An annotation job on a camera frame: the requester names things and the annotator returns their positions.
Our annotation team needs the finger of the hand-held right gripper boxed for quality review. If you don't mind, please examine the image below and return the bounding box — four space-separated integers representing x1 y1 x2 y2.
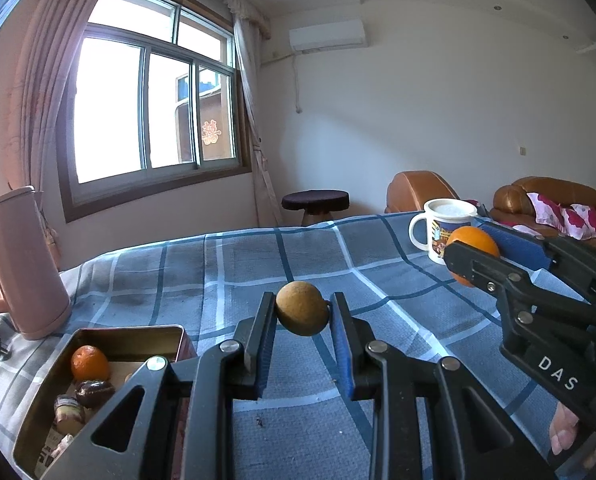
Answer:
443 240 544 346
479 221 596 326

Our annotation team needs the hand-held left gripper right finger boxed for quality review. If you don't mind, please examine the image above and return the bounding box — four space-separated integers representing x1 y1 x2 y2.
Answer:
329 291 559 480

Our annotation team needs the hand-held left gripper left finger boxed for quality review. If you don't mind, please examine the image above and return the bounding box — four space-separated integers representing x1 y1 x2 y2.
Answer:
40 291 277 480

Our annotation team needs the large orange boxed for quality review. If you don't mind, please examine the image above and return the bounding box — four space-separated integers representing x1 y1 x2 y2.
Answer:
447 226 501 288

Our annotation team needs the brown longan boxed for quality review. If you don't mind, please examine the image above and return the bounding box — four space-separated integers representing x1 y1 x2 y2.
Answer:
276 281 330 337

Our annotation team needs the rectangular metal tin box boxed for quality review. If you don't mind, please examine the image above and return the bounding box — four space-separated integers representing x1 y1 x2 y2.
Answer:
13 325 199 480

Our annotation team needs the small orange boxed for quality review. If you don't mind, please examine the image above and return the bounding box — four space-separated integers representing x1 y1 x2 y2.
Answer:
70 345 112 383

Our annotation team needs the person's right hand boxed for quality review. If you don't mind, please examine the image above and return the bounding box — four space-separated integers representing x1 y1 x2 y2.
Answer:
547 401 589 468

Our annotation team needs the brown leather sofa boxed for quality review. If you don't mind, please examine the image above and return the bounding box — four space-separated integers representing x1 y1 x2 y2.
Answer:
493 176 596 241

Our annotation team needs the white printed mug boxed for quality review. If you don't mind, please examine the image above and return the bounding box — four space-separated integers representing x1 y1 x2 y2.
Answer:
409 198 479 266

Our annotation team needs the blue plaid tablecloth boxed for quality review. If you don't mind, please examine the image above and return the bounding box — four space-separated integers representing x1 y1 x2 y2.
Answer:
0 212 596 480

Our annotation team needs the round dark stool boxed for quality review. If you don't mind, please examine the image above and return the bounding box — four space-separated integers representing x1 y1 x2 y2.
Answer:
281 189 351 227

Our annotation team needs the narrow pink curtain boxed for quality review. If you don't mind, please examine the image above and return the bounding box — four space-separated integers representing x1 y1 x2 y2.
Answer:
230 12 284 226

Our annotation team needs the printed paper sheet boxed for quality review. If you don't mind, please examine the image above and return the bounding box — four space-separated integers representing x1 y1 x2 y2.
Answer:
34 430 79 478

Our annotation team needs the pink electric kettle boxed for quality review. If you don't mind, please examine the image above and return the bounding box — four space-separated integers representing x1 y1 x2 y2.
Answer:
0 186 72 341

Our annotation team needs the black kettle power plug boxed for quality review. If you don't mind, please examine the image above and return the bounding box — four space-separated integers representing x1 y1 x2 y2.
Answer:
0 312 13 361

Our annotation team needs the sliding glass window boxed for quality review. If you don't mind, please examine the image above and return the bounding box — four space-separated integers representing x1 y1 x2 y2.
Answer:
58 0 254 223

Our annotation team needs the long pink curtain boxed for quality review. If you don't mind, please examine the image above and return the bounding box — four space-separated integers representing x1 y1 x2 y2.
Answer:
2 0 126 271

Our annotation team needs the white air conditioner cord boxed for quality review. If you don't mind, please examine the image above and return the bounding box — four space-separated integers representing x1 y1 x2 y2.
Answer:
292 51 305 113

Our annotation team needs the white wall air conditioner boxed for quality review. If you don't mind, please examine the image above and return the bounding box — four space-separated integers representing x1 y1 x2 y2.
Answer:
288 19 368 52

